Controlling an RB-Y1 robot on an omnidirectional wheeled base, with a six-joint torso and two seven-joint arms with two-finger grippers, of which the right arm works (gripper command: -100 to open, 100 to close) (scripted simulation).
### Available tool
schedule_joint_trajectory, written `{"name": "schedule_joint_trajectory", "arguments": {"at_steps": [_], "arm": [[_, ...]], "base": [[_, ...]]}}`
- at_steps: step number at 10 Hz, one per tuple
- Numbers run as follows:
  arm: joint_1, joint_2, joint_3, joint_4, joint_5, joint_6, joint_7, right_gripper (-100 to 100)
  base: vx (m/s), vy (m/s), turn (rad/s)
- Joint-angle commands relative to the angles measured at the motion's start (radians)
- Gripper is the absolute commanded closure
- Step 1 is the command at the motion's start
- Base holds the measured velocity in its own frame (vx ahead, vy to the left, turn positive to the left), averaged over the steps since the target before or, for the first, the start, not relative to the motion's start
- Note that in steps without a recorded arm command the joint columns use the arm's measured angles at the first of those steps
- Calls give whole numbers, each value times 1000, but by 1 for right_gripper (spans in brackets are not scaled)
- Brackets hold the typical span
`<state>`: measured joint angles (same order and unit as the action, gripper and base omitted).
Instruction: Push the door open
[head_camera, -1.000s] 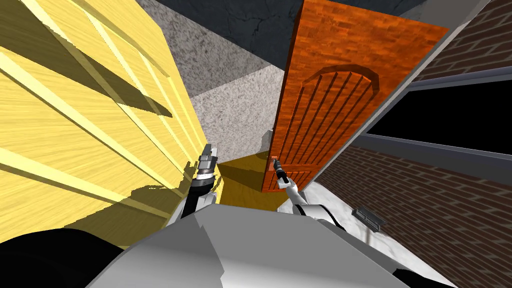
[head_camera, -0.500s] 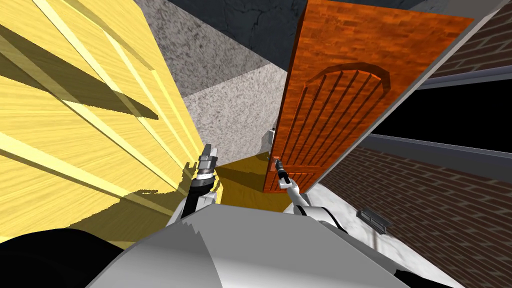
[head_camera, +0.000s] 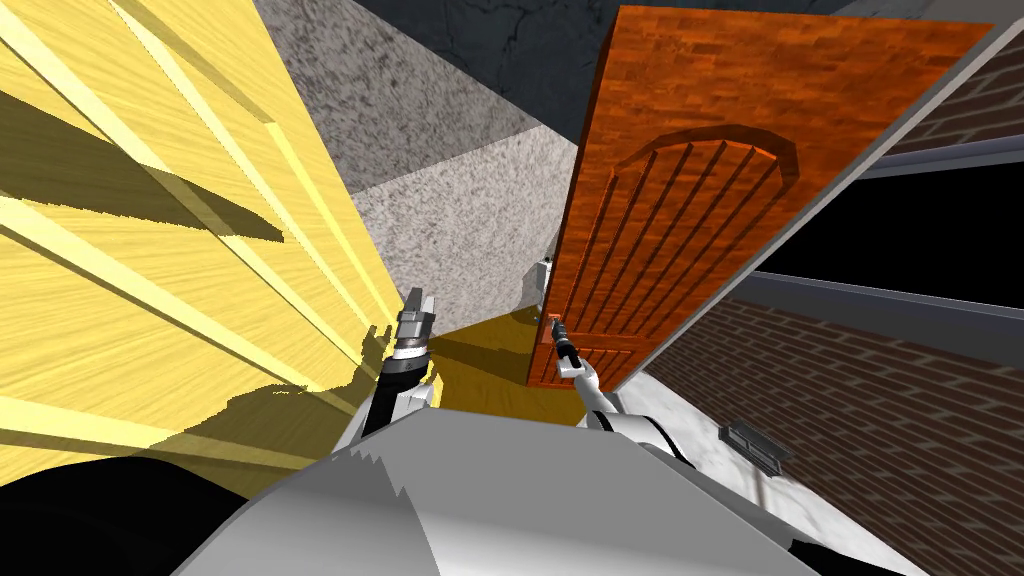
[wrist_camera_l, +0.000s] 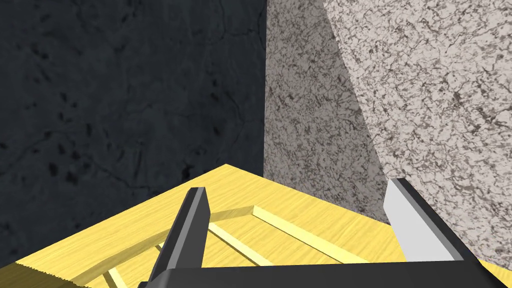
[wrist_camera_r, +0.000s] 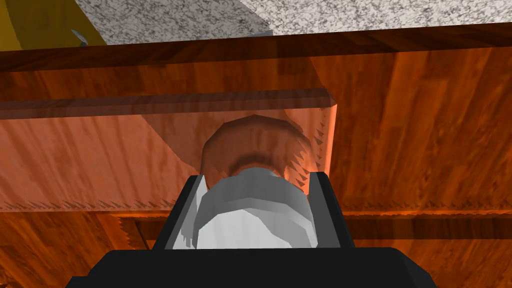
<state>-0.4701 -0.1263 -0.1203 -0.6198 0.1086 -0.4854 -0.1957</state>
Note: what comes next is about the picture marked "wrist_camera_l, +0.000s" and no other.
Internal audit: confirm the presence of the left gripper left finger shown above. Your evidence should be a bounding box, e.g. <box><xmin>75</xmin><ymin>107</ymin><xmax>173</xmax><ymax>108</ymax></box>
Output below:
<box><xmin>147</xmin><ymin>186</ymin><xmax>212</xmax><ymax>283</ymax></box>

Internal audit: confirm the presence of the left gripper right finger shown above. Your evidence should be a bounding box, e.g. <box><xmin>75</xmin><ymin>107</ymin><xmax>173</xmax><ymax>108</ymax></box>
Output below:
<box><xmin>382</xmin><ymin>177</ymin><xmax>477</xmax><ymax>263</ymax></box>

